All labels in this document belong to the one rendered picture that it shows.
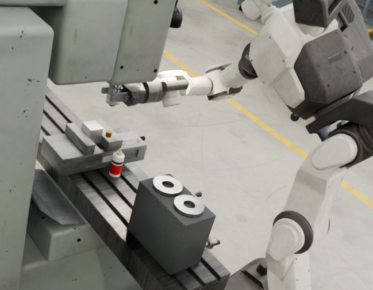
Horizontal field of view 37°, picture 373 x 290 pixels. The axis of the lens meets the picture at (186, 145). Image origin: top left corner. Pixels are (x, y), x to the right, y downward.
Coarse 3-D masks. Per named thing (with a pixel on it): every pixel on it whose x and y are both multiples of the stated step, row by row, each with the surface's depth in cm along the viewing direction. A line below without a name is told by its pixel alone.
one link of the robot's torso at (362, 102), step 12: (360, 96) 153; (372, 96) 155; (336, 108) 155; (348, 108) 153; (360, 108) 151; (372, 108) 148; (324, 120) 159; (336, 120) 156; (348, 120) 154; (360, 120) 152; (372, 120) 149; (312, 132) 162; (324, 132) 166; (372, 132) 150; (372, 144) 152
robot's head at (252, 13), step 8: (248, 0) 167; (256, 0) 166; (264, 0) 165; (272, 0) 165; (248, 8) 168; (256, 8) 166; (264, 8) 166; (272, 8) 165; (248, 16) 169; (256, 16) 169
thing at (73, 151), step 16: (112, 128) 207; (128, 128) 210; (48, 144) 188; (64, 144) 190; (80, 144) 188; (96, 144) 195; (128, 144) 200; (144, 144) 203; (48, 160) 190; (64, 160) 182; (80, 160) 187; (96, 160) 192; (128, 160) 202
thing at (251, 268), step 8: (248, 264) 225; (256, 264) 222; (264, 264) 217; (240, 272) 218; (248, 272) 216; (256, 272) 218; (264, 272) 217; (232, 280) 213; (240, 280) 214; (248, 280) 215; (256, 280) 214; (264, 280) 215; (232, 288) 209; (240, 288) 210; (248, 288) 212; (256, 288) 213; (264, 288) 213
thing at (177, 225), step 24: (144, 192) 161; (168, 192) 158; (144, 216) 163; (168, 216) 154; (192, 216) 153; (144, 240) 165; (168, 240) 156; (192, 240) 155; (168, 264) 158; (192, 264) 163
